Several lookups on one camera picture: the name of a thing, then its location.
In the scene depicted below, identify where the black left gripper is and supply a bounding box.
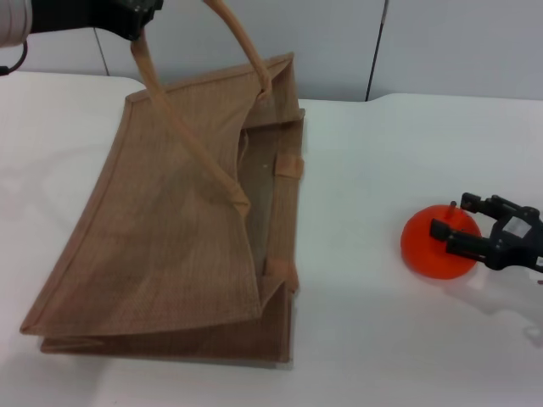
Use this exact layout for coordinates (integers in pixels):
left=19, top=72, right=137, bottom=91
left=30, top=0, right=165, bottom=42

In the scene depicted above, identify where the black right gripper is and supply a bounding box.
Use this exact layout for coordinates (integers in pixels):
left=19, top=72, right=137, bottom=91
left=429, top=192, right=543, bottom=273

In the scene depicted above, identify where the orange plastic toy fruit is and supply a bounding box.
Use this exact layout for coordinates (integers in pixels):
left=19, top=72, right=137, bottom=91
left=400, top=202, right=484, bottom=281

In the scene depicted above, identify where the brown jute handbag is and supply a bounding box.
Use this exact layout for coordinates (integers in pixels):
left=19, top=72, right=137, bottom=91
left=19, top=0, right=307, bottom=370

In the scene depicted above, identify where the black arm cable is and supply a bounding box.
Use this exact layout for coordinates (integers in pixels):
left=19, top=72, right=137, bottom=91
left=0, top=40, right=29, bottom=77

